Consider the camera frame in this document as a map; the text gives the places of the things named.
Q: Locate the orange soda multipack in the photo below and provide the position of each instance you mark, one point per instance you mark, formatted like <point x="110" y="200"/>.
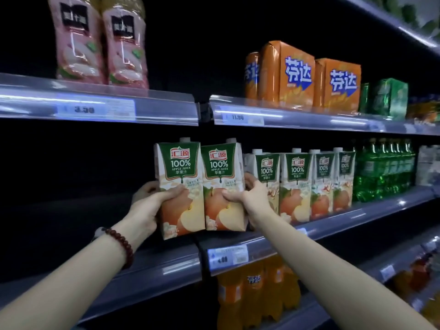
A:
<point x="288" y="79"/>
<point x="338" y="87"/>
<point x="251" y="79"/>

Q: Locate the row of large green bottles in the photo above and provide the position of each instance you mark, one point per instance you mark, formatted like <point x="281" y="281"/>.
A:
<point x="381" y="175"/>

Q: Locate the person's right forearm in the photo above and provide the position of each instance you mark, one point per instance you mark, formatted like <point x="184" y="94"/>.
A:
<point x="326" y="278"/>

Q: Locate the person's left hand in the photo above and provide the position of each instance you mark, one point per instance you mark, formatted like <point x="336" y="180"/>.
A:
<point x="144" y="216"/>

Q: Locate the row of orange soda bottles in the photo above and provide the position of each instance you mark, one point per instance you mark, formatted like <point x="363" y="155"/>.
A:
<point x="254" y="292"/>

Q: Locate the green soda multipack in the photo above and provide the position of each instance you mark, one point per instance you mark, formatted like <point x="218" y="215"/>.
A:
<point x="390" y="99"/>
<point x="364" y="98"/>

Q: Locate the orange drink bottles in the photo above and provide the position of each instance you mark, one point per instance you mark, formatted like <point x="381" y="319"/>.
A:
<point x="432" y="307"/>

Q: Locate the person's left forearm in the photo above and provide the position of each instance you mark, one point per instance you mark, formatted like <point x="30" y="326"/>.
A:
<point x="62" y="288"/>

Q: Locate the person's right hand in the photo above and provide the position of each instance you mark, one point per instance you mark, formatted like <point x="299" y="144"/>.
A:
<point x="259" y="206"/>

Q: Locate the red drink bottles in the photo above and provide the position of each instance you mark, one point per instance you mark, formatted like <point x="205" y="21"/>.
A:
<point x="416" y="274"/>

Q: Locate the white blue price label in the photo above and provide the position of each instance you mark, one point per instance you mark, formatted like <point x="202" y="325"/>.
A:
<point x="387" y="273"/>
<point x="96" y="109"/>
<point x="227" y="258"/>
<point x="302" y="231"/>
<point x="242" y="118"/>

